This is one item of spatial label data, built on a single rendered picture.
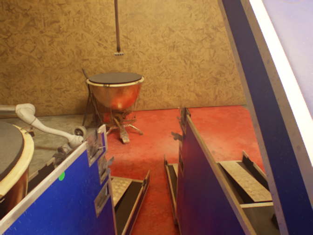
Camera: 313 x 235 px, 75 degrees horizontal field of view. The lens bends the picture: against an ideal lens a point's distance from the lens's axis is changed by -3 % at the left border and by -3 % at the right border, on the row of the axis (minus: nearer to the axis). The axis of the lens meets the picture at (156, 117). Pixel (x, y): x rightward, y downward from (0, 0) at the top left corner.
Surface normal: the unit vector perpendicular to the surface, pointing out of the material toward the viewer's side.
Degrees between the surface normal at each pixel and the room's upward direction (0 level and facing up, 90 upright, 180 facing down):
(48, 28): 90
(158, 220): 0
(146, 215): 0
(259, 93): 90
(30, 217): 90
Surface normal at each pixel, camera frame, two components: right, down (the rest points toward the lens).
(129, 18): 0.16, 0.37
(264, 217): 0.00, -0.92
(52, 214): 0.98, 0.08
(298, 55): 0.05, -0.44
